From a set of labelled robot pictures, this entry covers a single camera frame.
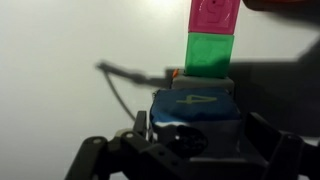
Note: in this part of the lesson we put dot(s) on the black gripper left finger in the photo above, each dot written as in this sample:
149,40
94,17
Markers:
128,152

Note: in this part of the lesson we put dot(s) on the pink small cube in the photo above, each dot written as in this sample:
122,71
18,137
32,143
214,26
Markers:
213,16

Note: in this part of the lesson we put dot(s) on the blue and white dice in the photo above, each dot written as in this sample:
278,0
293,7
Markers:
196,122

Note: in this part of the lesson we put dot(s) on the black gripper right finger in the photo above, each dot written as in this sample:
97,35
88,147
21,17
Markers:
287,156

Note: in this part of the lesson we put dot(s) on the green small cube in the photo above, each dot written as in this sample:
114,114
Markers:
208,55

